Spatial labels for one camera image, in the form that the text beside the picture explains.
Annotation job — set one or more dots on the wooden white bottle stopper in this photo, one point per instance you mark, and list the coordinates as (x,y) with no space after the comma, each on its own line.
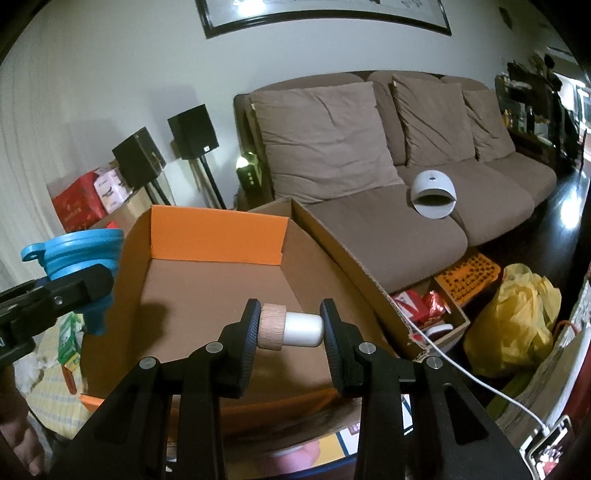
(291,327)

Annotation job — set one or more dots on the red white packet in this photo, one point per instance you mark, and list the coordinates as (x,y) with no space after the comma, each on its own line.
(408,307)

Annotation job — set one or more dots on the red gift box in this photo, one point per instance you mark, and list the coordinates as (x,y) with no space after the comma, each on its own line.
(76,203)

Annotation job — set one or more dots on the blue collapsible funnel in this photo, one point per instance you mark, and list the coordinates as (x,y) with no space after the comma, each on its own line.
(83,249)

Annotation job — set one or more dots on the yellow plaid tablecloth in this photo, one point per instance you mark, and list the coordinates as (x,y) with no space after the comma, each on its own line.
(51,410)

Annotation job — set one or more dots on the black speaker stand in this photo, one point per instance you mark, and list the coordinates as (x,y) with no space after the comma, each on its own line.
(212,184)
(159,191)

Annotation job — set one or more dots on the small open cardboard box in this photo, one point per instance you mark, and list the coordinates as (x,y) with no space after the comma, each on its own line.
(457,323)

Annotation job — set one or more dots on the orange perforated crate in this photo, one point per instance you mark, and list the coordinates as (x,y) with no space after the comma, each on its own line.
(466,277)

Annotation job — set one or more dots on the black speaker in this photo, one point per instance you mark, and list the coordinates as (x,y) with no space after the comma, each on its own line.
(138,157)
(194,131)

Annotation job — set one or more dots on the person's left hand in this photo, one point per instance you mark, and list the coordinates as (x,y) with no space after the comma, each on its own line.
(23,443)

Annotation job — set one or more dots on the smartphone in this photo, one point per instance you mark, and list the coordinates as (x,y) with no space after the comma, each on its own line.
(549,457)

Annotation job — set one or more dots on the large brown sofa cushion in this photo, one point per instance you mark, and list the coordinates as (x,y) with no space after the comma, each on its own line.
(323,138)

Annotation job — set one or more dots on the orange cardboard box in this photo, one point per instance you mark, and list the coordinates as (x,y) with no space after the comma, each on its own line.
(207,286)

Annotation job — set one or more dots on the white dome nail lamp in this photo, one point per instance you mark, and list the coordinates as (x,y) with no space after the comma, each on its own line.
(434,184)

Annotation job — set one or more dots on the dark cluttered shelf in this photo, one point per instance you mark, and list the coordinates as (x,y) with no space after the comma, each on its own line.
(531,106)

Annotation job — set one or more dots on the pink tissue pack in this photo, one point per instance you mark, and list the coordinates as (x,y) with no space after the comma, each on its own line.
(111,189)

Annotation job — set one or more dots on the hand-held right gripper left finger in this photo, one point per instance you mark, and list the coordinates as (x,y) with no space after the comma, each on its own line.
(253,323)

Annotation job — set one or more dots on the colourful printed board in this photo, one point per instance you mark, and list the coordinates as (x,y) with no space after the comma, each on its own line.
(332,443)

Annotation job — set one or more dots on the dark device with light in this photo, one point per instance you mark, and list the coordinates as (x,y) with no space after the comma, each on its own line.
(249,177)

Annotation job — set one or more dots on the red oblong plastic tool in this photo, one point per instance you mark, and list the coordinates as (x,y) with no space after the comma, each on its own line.
(70,381)

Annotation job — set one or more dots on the framed ink painting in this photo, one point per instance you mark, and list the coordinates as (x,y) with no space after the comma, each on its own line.
(323,9)

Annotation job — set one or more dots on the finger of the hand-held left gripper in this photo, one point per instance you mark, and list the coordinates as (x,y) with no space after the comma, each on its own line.
(87,286)

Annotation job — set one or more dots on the white curtain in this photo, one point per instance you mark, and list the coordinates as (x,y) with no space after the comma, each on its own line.
(23,184)

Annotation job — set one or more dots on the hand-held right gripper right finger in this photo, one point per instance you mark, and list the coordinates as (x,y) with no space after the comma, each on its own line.
(328,323)

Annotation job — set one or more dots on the brown sofa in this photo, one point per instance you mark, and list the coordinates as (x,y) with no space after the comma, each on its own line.
(369,221)

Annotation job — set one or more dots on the yellow plastic bag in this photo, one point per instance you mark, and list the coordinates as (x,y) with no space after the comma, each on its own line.
(512,323)

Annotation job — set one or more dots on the green toothpaste box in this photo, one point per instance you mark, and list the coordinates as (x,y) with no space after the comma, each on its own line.
(69,341)

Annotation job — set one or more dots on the stack of papers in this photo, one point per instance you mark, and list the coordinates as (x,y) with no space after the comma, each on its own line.
(535,397)

